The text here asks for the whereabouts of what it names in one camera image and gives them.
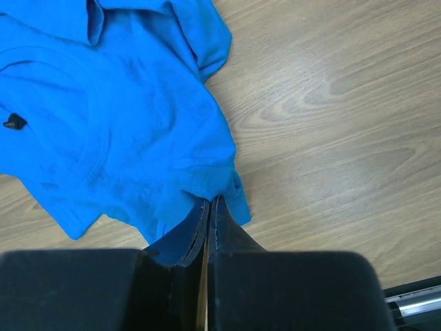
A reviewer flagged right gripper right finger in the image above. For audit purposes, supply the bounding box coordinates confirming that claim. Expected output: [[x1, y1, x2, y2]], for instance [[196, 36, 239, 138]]
[[208, 196, 265, 257]]

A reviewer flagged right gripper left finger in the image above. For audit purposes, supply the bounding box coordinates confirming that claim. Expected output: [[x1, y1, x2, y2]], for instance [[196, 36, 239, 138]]
[[143, 199, 209, 266]]

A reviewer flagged blue t shirt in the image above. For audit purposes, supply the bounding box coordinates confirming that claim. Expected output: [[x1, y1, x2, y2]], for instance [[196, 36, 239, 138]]
[[1, 1, 251, 243]]

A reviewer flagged black shirt neck label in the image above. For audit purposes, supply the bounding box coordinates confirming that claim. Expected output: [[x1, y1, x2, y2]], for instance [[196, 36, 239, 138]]
[[3, 113, 28, 130]]

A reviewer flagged aluminium frame rail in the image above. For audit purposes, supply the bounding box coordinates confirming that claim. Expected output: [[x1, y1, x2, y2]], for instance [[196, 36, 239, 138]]
[[383, 276, 440, 328]]

